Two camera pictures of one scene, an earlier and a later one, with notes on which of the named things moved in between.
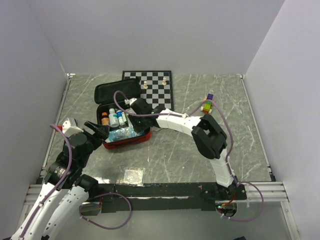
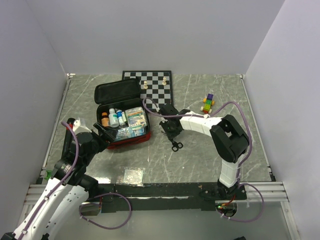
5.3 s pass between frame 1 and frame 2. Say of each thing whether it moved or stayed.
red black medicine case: stayed
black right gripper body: moved
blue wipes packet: stayed
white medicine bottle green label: stayed
